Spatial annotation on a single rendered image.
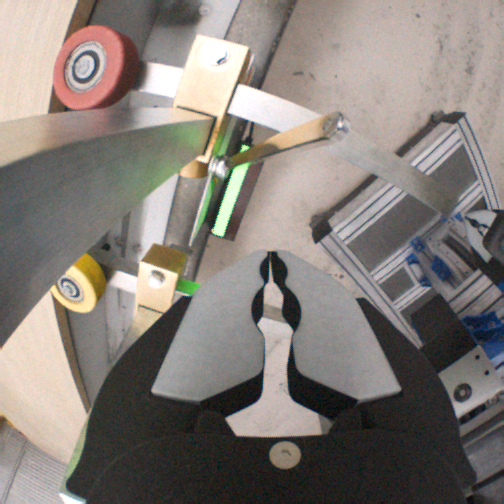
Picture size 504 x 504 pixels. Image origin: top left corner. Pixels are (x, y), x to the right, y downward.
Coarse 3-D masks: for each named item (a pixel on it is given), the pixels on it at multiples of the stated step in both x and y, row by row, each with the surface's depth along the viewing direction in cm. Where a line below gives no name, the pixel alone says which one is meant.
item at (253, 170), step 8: (248, 168) 40; (256, 168) 40; (248, 176) 40; (256, 176) 40; (248, 184) 41; (240, 192) 42; (248, 192) 42; (240, 200) 42; (240, 208) 43; (232, 216) 44; (240, 216) 44; (232, 224) 45; (232, 232) 45
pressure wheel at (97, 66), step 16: (80, 32) 13; (96, 32) 14; (112, 32) 14; (64, 48) 14; (80, 48) 14; (96, 48) 15; (112, 48) 15; (128, 48) 16; (64, 64) 15; (80, 64) 15; (96, 64) 15; (112, 64) 15; (128, 64) 16; (64, 80) 16; (80, 80) 16; (96, 80) 16; (112, 80) 16; (128, 80) 18; (64, 96) 16; (80, 96) 16; (96, 96) 17; (112, 96) 18
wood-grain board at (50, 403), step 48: (0, 0) 9; (48, 0) 11; (0, 48) 13; (48, 48) 14; (0, 96) 16; (48, 96) 17; (48, 336) 34; (0, 384) 56; (48, 384) 45; (48, 432) 77
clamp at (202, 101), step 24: (192, 48) 18; (240, 48) 18; (192, 72) 19; (216, 72) 19; (240, 72) 19; (192, 96) 20; (216, 96) 20; (216, 120) 21; (216, 144) 23; (192, 168) 24
